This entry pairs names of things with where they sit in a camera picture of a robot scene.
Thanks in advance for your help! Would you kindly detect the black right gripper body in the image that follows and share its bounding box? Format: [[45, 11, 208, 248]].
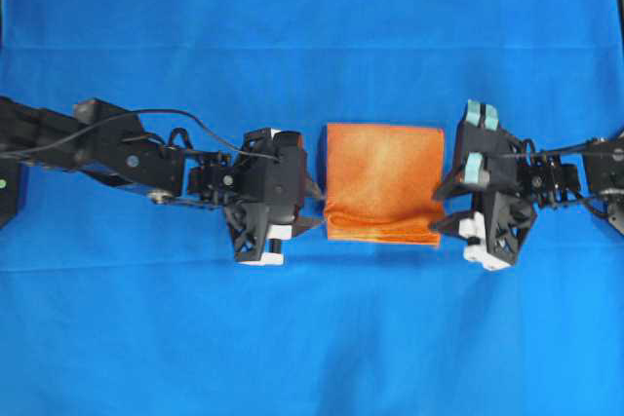
[[452, 102, 536, 221]]

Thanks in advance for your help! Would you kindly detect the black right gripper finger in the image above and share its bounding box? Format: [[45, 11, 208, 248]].
[[429, 210, 474, 236], [432, 172, 483, 202]]

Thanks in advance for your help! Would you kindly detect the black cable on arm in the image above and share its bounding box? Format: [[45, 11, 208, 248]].
[[491, 138, 624, 162], [0, 108, 284, 164]]

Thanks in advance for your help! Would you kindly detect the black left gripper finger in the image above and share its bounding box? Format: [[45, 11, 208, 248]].
[[304, 176, 326, 202], [291, 215, 324, 238]]

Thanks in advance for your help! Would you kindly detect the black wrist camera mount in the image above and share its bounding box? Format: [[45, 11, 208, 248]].
[[223, 203, 293, 266], [459, 192, 537, 271]]

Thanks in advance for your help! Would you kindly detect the blue table cloth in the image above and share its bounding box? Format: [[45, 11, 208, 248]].
[[1, 0, 623, 415]]

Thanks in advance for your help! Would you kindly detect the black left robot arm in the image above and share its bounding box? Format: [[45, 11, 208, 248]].
[[1, 97, 323, 246]]

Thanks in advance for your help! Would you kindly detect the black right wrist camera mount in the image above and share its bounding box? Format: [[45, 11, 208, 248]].
[[459, 192, 537, 271]]

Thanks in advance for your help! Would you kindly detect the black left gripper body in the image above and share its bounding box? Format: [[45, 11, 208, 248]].
[[224, 128, 307, 224]]

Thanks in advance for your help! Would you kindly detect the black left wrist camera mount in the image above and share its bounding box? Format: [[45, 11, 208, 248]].
[[223, 203, 293, 266]]

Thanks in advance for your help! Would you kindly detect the orange towel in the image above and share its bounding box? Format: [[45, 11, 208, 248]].
[[324, 123, 445, 246]]

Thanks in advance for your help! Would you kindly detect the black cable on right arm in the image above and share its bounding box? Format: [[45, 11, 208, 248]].
[[491, 138, 624, 162]]

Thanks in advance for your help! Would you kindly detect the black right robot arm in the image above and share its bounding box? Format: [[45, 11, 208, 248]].
[[432, 100, 623, 259]]

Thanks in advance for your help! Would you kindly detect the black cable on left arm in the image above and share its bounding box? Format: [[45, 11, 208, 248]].
[[0, 108, 284, 164]]

